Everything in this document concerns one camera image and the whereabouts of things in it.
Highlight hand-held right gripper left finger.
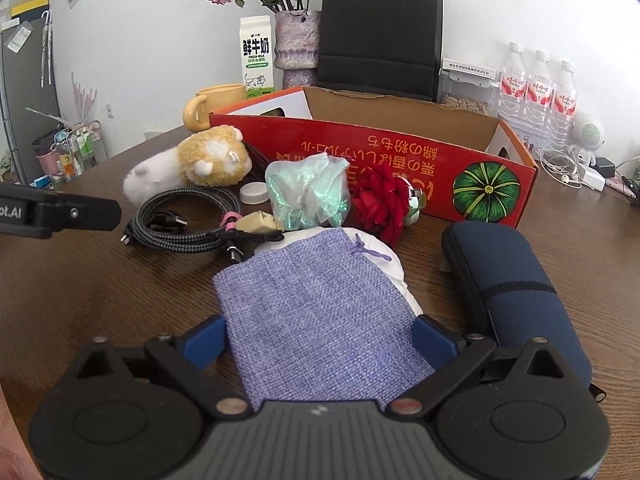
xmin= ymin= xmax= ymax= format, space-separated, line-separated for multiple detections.
xmin=75 ymin=314 xmax=251 ymax=420

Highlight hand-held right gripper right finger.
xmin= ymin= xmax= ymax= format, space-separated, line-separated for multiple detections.
xmin=387 ymin=314 xmax=566 ymax=420

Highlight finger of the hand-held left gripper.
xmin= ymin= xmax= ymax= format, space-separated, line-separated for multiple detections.
xmin=52 ymin=195 xmax=122 ymax=232

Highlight white cloth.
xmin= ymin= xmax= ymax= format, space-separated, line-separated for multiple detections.
xmin=252 ymin=227 xmax=415 ymax=318

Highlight navy zip case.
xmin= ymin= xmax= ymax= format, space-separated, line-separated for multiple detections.
xmin=441 ymin=221 xmax=606 ymax=403

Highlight black braided cable bundle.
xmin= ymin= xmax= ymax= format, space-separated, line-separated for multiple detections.
xmin=120 ymin=186 xmax=286 ymax=264

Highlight purple burlap drawstring pouch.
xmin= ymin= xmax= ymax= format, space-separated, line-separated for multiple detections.
xmin=213 ymin=227 xmax=436 ymax=411

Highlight yellow white plush sheep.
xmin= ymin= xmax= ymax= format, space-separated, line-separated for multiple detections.
xmin=123 ymin=126 xmax=251 ymax=204

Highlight red fabric rose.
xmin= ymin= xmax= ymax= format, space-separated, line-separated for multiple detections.
xmin=351 ymin=165 xmax=426 ymax=248

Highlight white bottle cap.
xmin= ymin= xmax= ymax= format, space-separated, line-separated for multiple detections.
xmin=239 ymin=181 xmax=269 ymax=205

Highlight green iridescent plastic bag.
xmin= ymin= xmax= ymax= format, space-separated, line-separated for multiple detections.
xmin=264 ymin=152 xmax=352 ymax=231

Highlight red cardboard box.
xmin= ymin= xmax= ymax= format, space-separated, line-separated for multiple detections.
xmin=208 ymin=86 xmax=540 ymax=231

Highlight grey cabinet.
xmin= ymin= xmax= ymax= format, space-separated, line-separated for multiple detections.
xmin=0 ymin=2 xmax=61 ymax=186

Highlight yellow mug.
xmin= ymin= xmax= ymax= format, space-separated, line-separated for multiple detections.
xmin=182 ymin=83 xmax=248 ymax=133

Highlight white charger block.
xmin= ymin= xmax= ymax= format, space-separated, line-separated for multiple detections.
xmin=577 ymin=162 xmax=607 ymax=192

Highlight white green milk carton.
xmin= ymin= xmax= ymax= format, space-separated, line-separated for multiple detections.
xmin=239 ymin=15 xmax=277 ymax=98

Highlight pink patterned case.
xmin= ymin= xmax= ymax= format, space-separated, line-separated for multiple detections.
xmin=606 ymin=177 xmax=640 ymax=200

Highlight clear seed container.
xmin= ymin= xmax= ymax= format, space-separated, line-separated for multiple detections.
xmin=439 ymin=57 xmax=501 ymax=121

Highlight white robot speaker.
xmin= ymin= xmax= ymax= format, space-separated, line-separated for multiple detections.
xmin=570 ymin=112 xmax=607 ymax=166

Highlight clear water bottle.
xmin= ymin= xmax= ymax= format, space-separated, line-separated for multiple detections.
xmin=547 ymin=60 xmax=579 ymax=136
xmin=522 ymin=50 xmax=553 ymax=131
xmin=497 ymin=42 xmax=528 ymax=126

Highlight purple textured vase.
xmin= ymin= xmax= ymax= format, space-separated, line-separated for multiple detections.
xmin=274 ymin=8 xmax=322 ymax=91

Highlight black paper bag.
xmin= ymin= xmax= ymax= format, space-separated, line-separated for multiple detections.
xmin=317 ymin=0 xmax=445 ymax=103

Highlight wire storage cart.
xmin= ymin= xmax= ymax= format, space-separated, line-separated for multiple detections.
xmin=32 ymin=120 xmax=108 ymax=186

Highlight purple wall decal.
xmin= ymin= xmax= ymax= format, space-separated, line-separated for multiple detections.
xmin=70 ymin=71 xmax=98 ymax=126

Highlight white wired earphones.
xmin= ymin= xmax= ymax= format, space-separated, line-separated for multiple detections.
xmin=537 ymin=142 xmax=588 ymax=188

